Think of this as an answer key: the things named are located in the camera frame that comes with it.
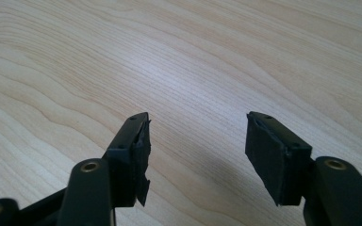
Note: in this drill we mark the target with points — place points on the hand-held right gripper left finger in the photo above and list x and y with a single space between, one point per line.
127 163

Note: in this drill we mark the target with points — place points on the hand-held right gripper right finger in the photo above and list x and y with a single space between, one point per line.
273 157

